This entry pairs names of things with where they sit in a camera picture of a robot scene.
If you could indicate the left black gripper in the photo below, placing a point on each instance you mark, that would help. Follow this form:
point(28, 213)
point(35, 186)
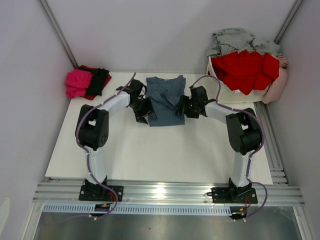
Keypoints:
point(148, 110)

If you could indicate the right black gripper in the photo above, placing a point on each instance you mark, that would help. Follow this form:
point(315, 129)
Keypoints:
point(184, 101)

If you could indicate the blue-grey t-shirt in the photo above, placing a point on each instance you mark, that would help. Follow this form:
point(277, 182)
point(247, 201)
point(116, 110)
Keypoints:
point(165, 96)

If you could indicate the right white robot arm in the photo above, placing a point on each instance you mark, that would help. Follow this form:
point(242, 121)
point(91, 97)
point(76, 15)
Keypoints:
point(245, 137)

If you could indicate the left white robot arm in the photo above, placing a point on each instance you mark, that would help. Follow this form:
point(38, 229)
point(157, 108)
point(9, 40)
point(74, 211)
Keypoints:
point(92, 130)

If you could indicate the white laundry basket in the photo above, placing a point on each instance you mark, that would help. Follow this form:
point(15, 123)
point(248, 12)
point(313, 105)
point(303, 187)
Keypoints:
point(226, 95)

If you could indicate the folded black t-shirt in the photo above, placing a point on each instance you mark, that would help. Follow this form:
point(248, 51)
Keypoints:
point(97, 83)

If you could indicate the red t-shirt in basket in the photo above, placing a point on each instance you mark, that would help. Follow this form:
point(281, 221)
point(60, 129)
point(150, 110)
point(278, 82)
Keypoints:
point(263, 72)

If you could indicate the folded pink t-shirt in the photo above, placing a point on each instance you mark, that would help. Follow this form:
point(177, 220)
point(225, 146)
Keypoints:
point(77, 82)

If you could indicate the grey t-shirt in basket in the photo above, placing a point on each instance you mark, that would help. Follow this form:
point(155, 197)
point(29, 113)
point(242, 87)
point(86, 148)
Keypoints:
point(228, 40)

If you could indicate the light pink garment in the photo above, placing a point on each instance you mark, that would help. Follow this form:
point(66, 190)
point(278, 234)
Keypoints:
point(275, 90)

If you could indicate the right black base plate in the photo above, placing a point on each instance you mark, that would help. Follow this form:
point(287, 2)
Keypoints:
point(228, 195)

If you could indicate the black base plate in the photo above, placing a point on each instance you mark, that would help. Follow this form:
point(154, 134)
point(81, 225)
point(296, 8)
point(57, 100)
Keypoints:
point(110, 193)
point(228, 195)

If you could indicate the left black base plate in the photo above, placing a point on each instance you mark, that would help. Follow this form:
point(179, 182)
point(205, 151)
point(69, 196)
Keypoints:
point(110, 193)

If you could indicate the right side aluminium rail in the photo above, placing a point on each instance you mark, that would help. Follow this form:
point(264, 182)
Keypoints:
point(271, 146)

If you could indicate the aluminium mounting rail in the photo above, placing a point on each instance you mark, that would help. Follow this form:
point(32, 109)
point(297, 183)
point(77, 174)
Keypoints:
point(160, 193)

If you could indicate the white slotted cable duct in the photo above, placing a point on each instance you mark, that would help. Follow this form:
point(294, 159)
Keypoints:
point(139, 209)

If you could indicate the right corner aluminium post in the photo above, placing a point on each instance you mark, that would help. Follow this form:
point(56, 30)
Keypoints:
point(293, 12)

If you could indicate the corner aluminium post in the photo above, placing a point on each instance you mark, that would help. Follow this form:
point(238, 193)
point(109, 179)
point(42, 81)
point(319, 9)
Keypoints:
point(293, 12)
point(51, 19)

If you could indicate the left corner aluminium post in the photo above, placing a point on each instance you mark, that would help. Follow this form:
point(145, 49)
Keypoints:
point(51, 19)

